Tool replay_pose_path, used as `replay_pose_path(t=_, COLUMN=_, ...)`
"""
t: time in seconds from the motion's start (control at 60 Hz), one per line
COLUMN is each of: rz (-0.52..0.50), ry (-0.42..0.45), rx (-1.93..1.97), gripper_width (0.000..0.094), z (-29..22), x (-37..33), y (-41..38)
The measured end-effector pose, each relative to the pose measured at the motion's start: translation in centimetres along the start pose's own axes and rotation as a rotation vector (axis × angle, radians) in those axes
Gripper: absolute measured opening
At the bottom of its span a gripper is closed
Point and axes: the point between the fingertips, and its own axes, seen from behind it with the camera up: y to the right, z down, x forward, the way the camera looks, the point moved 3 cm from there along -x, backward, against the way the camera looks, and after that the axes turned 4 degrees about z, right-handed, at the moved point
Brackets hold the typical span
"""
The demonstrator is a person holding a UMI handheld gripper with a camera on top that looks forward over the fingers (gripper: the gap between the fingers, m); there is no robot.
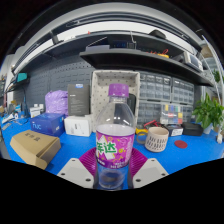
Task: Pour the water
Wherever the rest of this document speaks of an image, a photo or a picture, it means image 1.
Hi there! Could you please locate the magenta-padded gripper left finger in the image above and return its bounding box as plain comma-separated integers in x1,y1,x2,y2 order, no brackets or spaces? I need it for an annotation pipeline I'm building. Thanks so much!
57,147,100,190

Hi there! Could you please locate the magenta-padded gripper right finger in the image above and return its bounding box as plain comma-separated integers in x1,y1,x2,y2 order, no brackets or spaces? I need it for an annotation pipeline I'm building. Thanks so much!
128,147,170,190

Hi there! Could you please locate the clear bottle with purple label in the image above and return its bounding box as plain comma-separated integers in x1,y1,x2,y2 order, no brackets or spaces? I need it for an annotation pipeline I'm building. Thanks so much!
94,83,137,191

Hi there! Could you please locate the beige mug with dotted pattern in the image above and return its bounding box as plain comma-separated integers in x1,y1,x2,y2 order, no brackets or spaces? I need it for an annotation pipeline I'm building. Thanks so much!
136,126,170,153

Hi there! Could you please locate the flat round red coaster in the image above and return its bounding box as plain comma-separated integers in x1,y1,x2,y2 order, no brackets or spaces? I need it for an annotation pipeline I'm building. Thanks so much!
174,139,189,150

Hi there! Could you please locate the white carton box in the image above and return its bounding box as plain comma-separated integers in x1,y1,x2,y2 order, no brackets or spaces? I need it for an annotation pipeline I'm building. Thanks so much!
63,114,94,138

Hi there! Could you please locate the brown cardboard box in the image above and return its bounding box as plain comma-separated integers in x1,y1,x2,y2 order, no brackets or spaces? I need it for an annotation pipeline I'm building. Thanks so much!
9,129,62,170

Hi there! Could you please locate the black box with white label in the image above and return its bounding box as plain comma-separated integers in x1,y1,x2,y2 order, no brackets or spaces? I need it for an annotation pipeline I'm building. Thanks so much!
165,124,184,137

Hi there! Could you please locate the blue carton box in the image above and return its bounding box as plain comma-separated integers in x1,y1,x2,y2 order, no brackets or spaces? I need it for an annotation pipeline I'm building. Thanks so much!
30,112,66,138

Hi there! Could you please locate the grey small-drawer cabinet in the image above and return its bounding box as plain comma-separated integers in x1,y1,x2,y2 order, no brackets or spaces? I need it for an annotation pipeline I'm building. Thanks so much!
137,99,162,126
138,70,173,102
171,78,196,105

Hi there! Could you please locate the black zip case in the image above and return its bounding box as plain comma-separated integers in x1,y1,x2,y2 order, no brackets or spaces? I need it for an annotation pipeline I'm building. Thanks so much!
181,122,204,137

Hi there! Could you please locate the clear organizer with coloured parts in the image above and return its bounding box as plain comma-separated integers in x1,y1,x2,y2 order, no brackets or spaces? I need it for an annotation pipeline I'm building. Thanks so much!
159,103,185,125

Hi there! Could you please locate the purple plastic bag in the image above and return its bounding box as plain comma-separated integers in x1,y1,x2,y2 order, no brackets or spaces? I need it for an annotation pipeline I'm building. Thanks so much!
44,89,69,116

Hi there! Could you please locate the small white box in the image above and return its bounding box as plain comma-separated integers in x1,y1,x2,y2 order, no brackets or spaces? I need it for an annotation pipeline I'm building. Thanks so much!
29,103,45,119

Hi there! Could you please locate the black upright box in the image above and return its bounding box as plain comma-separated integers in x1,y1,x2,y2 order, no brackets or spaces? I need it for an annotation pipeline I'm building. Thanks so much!
67,83,91,117

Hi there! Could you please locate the white pegboard bin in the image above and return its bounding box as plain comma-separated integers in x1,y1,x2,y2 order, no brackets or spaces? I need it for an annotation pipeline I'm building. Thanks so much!
90,69,141,132

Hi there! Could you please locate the green potted plant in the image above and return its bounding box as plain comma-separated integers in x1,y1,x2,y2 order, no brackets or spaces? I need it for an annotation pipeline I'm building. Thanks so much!
191,93,224,135

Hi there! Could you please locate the dark grey pegboard panel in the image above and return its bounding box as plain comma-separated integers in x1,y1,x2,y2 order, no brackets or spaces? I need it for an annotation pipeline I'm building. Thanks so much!
24,63,96,108

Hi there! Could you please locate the dark grey shelf unit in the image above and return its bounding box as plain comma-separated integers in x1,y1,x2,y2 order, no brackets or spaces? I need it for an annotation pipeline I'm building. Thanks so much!
11,19,214,88

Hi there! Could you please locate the metal wire shelf rack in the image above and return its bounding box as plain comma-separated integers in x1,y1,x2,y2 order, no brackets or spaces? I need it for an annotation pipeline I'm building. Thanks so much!
199,36,224,101

